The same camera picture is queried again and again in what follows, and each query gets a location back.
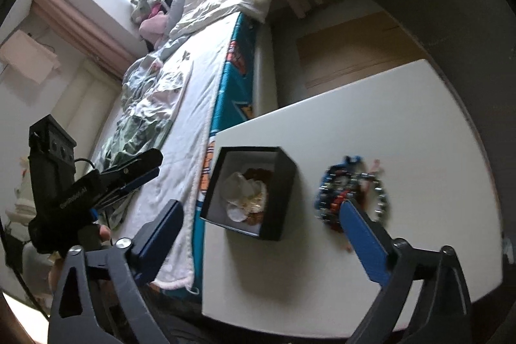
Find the pink plush toy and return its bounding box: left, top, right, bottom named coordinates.
left=139, top=11, right=168, bottom=47

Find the white side table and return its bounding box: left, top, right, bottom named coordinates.
left=201, top=59, right=497, bottom=339

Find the left window curtain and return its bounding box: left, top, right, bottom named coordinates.
left=31, top=0, right=135, bottom=79

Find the green patterned quilt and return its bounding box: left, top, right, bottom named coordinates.
left=92, top=55, right=193, bottom=224

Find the bed with white blanket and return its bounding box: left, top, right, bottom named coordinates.
left=100, top=13, right=278, bottom=301

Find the black cable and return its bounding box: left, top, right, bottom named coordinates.
left=72, top=157, right=98, bottom=172

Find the black jewelry box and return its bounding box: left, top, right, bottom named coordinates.
left=200, top=146, right=296, bottom=241

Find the grey metallic bead bracelet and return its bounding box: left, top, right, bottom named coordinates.
left=354, top=169, right=390, bottom=220

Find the teal cartoon bed sheet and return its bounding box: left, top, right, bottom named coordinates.
left=193, top=12, right=259, bottom=292

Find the person's left hand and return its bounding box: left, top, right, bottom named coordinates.
left=48, top=224, right=111, bottom=293

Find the flattened cardboard sheet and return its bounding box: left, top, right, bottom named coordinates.
left=296, top=11, right=427, bottom=95

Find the brown rudraksha bead bracelet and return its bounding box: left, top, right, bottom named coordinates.
left=241, top=167, right=272, bottom=226

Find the beige wall box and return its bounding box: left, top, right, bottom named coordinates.
left=1, top=30, right=60, bottom=85

